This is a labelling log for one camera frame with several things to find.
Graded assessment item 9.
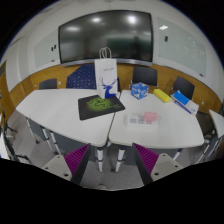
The left whiteboard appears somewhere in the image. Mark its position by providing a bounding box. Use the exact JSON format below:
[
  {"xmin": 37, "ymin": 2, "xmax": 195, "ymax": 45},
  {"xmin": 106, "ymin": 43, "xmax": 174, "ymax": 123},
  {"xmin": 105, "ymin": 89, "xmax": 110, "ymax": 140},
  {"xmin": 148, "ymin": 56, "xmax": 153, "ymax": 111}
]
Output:
[{"xmin": 34, "ymin": 30, "xmax": 59, "ymax": 68}]

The right whiteboard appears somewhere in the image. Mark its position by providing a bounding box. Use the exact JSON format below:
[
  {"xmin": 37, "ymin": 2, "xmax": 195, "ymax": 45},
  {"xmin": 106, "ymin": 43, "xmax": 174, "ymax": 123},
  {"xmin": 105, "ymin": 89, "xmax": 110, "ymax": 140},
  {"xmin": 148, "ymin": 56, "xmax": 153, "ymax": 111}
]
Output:
[{"xmin": 157, "ymin": 17, "xmax": 206, "ymax": 76}]

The white table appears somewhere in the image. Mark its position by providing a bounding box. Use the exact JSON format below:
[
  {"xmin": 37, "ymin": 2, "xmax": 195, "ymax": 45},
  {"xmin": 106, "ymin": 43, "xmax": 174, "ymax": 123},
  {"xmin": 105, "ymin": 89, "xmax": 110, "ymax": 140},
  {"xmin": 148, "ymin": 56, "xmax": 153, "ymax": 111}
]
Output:
[
  {"xmin": 109, "ymin": 90, "xmax": 204, "ymax": 171},
  {"xmin": 15, "ymin": 87, "xmax": 117, "ymax": 173}
]

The whiteboard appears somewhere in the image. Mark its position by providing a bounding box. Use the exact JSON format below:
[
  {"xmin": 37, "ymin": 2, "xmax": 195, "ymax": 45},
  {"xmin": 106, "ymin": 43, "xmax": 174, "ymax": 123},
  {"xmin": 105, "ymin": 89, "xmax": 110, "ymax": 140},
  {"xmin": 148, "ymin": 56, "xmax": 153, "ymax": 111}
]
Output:
[
  {"xmin": 34, "ymin": 30, "xmax": 59, "ymax": 68},
  {"xmin": 157, "ymin": 17, "xmax": 206, "ymax": 76}
]

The white paper bag blue deer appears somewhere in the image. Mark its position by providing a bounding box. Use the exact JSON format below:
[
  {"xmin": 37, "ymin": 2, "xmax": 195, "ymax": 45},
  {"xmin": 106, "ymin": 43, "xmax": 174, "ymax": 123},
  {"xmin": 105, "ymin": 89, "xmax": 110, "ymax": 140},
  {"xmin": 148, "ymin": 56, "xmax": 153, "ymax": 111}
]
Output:
[{"xmin": 94, "ymin": 47, "xmax": 118, "ymax": 99}]

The large wall television screen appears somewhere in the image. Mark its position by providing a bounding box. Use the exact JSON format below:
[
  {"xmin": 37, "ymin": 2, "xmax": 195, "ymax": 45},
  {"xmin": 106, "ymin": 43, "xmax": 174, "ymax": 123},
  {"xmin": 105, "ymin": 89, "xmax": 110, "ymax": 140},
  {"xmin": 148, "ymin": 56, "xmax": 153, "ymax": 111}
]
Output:
[{"xmin": 58, "ymin": 10, "xmax": 153, "ymax": 65}]

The black chair far right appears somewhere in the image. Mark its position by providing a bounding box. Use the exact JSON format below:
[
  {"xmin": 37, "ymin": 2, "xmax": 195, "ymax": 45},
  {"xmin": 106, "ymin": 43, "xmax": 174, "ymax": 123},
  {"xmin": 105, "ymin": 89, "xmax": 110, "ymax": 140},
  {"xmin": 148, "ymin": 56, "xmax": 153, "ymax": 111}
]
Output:
[{"xmin": 173, "ymin": 76, "xmax": 195, "ymax": 99}]

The blue white tissue box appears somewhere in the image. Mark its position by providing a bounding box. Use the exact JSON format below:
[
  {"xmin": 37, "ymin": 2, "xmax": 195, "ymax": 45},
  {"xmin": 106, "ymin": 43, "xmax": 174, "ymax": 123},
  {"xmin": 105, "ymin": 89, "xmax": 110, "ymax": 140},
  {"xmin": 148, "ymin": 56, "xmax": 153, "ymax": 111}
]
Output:
[{"xmin": 131, "ymin": 82, "xmax": 149, "ymax": 99}]

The yellow box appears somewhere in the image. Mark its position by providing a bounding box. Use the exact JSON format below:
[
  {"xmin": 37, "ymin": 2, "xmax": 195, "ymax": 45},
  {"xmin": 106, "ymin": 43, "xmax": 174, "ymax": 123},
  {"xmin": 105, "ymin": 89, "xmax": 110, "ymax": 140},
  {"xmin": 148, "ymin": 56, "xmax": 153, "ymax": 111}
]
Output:
[{"xmin": 153, "ymin": 89, "xmax": 170, "ymax": 102}]

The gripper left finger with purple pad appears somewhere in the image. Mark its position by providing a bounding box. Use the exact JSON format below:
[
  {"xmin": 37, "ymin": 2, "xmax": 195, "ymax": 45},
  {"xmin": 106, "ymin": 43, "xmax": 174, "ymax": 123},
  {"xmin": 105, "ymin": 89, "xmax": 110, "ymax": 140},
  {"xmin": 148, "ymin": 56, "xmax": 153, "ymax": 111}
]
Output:
[{"xmin": 42, "ymin": 144, "xmax": 91, "ymax": 185}]

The black chair centre right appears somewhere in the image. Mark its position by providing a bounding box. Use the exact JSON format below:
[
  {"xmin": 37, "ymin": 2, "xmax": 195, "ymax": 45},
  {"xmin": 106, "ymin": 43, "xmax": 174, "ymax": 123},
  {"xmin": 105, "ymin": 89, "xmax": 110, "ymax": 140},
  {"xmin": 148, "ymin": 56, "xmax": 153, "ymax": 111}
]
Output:
[{"xmin": 132, "ymin": 67, "xmax": 157, "ymax": 86}]

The black chair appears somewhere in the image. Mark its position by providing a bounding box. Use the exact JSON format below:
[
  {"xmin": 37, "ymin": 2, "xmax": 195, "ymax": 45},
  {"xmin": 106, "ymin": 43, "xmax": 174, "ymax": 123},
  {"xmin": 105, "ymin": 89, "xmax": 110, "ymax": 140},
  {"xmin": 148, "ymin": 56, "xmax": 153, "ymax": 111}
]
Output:
[
  {"xmin": 39, "ymin": 78, "xmax": 57, "ymax": 90},
  {"xmin": 132, "ymin": 67, "xmax": 157, "ymax": 86},
  {"xmin": 173, "ymin": 76, "xmax": 195, "ymax": 99}
]

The right white table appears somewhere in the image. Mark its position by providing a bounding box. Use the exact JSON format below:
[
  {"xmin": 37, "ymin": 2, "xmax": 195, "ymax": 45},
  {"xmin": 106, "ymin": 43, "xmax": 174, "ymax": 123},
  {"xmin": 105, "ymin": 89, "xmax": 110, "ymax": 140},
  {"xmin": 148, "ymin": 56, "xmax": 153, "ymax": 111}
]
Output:
[{"xmin": 109, "ymin": 90, "xmax": 204, "ymax": 171}]

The blue patterned chair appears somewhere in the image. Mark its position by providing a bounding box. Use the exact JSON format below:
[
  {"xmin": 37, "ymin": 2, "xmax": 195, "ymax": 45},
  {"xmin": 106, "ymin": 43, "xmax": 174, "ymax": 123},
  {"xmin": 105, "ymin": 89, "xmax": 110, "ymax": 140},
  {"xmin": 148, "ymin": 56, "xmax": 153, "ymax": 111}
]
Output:
[{"xmin": 66, "ymin": 64, "xmax": 96, "ymax": 89}]

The left white table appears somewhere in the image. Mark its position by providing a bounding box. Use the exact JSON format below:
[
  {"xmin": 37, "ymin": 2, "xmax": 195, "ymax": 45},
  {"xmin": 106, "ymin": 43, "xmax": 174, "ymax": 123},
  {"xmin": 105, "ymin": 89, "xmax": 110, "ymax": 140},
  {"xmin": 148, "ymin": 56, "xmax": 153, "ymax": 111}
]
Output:
[{"xmin": 15, "ymin": 87, "xmax": 117, "ymax": 173}]

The black chair far left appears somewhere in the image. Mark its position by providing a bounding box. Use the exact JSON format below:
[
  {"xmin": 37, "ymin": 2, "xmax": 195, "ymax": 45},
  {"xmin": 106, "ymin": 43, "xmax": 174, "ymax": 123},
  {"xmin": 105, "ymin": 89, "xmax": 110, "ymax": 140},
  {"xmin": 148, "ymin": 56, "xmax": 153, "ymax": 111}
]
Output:
[{"xmin": 39, "ymin": 78, "xmax": 57, "ymax": 90}]

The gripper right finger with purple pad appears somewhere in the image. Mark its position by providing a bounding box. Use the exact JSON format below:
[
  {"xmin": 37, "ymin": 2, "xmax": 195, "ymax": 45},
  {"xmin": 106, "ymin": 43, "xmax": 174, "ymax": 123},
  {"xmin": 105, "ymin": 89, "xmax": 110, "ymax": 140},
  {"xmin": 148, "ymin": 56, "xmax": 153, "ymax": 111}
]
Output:
[{"xmin": 131, "ymin": 143, "xmax": 182, "ymax": 185}]

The black green mouse pad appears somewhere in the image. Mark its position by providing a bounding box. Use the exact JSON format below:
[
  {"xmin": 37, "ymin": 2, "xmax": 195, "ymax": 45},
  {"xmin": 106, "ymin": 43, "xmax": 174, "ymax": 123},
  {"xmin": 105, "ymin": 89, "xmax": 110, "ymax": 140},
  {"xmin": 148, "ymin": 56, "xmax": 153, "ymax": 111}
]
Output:
[{"xmin": 78, "ymin": 95, "xmax": 125, "ymax": 120}]

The blue white flat box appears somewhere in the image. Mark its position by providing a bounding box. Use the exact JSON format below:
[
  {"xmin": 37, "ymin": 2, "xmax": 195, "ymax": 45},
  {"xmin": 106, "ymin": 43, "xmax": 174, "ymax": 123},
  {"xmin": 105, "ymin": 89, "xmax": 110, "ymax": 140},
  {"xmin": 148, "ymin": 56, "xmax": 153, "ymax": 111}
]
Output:
[{"xmin": 171, "ymin": 90, "xmax": 199, "ymax": 115}]

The pink sticky note block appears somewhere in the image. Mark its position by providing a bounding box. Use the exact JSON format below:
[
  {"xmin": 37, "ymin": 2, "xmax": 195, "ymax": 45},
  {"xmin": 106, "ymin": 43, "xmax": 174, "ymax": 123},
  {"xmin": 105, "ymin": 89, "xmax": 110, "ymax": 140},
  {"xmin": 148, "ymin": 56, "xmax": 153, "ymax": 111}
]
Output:
[{"xmin": 143, "ymin": 112, "xmax": 158, "ymax": 122}]

